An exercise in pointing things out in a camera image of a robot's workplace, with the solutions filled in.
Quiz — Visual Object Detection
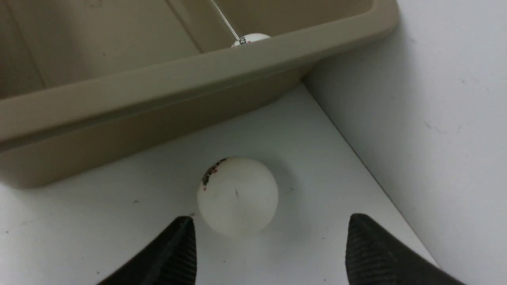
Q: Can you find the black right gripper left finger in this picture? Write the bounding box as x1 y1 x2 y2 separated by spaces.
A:
99 215 197 285

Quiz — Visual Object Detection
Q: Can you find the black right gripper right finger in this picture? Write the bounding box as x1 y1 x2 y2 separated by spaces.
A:
345 213 463 285

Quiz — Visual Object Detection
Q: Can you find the white ping-pong ball with smudge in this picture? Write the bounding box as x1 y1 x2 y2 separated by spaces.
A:
197 157 279 238

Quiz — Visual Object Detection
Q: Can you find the tan plastic storage bin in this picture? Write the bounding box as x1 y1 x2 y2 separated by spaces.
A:
0 0 400 189

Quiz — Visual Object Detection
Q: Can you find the white ping-pong ball with logo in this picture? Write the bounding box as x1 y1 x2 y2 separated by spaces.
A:
231 34 271 48

